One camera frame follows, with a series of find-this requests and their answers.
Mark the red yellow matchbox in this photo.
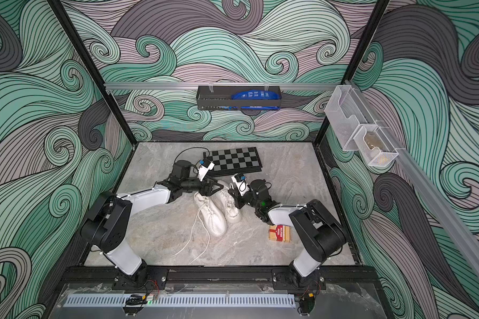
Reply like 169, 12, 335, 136
268, 225, 291, 243

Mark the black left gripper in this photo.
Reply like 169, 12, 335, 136
181, 175, 224, 198

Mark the black corner frame post left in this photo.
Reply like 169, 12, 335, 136
47, 0, 138, 146

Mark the white slotted cable duct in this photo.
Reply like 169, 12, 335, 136
63, 293, 297, 308

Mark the blue oval object in tray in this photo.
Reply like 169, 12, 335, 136
231, 90, 279, 100

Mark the black corner frame post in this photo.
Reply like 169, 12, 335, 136
313, 0, 391, 145
47, 0, 138, 146

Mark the black corner frame post right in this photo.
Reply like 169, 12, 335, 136
313, 0, 391, 145

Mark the clear plastic bin small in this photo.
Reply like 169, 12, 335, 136
353, 125, 399, 168

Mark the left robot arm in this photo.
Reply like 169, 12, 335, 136
79, 159, 223, 276

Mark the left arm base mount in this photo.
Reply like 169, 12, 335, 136
113, 266, 168, 291

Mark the clear plastic bin large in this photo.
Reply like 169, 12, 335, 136
325, 85, 375, 152

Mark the black wall tray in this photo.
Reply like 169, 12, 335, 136
196, 85, 282, 111

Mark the aluminium rail back wall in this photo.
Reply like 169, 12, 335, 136
104, 81, 339, 91

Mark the aluminium rail right wall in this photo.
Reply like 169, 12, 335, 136
345, 79, 479, 296

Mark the white knit shoe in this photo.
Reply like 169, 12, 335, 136
214, 180, 242, 224
194, 193, 227, 237

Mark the black grey chessboard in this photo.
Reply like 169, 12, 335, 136
204, 147, 262, 178

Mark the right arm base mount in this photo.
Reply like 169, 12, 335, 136
271, 267, 325, 292

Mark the aluminium rail wall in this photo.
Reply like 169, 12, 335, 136
345, 79, 479, 296
104, 81, 339, 91

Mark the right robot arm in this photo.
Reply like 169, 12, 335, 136
228, 174, 347, 281

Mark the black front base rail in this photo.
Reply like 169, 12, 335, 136
61, 265, 378, 284

